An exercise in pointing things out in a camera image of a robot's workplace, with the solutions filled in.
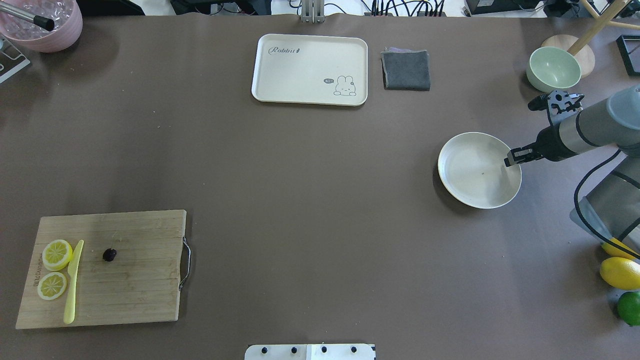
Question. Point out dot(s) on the white cup rack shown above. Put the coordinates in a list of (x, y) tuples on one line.
[(12, 60)]

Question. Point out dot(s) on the green lime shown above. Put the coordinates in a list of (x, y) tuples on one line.
[(628, 308)]

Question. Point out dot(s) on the dark red cherry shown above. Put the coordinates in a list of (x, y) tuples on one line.
[(109, 254)]

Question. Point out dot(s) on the yellow lemon near lime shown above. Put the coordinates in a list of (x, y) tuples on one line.
[(620, 273)]

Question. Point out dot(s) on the cream round plate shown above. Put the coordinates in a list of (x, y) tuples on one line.
[(471, 166)]

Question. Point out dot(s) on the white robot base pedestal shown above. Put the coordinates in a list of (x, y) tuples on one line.
[(312, 351)]

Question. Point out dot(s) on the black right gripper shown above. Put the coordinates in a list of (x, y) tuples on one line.
[(548, 143)]

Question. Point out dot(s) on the yellow plastic knife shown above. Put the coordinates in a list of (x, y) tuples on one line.
[(72, 270)]

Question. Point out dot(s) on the pink ice bowl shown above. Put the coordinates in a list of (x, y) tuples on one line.
[(68, 25)]

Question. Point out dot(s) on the cream rabbit tray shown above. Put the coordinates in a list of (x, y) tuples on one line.
[(311, 69)]

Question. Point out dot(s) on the lemon slice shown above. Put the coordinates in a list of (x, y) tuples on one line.
[(56, 255), (52, 286)]

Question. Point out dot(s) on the grey folded cloth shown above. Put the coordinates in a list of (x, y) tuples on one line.
[(404, 69)]

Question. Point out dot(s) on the yellow lemon outer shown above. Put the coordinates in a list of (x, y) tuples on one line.
[(612, 248)]

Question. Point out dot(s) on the black frame object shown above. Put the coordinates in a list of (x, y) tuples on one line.
[(628, 46)]

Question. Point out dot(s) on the round wooden stand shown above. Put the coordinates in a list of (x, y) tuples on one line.
[(579, 47)]

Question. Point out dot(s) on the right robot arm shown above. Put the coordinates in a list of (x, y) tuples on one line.
[(606, 199)]

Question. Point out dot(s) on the mint green bowl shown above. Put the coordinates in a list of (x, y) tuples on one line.
[(552, 69)]

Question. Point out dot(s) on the lower lemon slice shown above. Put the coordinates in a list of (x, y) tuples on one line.
[(52, 286)]

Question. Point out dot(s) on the bamboo cutting board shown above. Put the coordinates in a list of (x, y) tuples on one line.
[(142, 284)]

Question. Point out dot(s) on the metal tongs in ice bowl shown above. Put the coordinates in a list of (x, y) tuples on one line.
[(39, 21)]

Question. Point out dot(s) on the upper lemon slice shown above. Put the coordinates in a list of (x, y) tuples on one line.
[(56, 255)]

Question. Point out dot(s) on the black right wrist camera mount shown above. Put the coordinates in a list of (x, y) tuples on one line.
[(559, 105)]

